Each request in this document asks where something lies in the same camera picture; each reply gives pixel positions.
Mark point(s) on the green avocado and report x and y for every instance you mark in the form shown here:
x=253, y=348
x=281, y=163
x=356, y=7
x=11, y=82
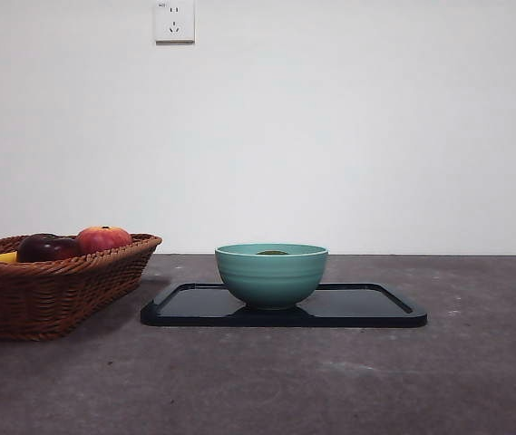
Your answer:
x=272, y=253

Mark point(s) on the teal bowl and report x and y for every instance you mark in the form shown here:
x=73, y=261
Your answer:
x=271, y=281

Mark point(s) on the black rectangular tray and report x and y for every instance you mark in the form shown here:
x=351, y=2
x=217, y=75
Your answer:
x=357, y=308

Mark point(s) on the red and yellow apple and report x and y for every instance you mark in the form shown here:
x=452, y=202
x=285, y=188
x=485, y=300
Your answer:
x=103, y=239

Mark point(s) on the dark red apple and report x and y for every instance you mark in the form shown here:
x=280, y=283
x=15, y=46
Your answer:
x=46, y=248

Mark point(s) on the brown wicker basket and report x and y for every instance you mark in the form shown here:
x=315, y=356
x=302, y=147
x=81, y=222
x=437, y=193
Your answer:
x=49, y=294

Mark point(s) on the white wall socket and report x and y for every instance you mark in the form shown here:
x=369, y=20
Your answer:
x=175, y=22

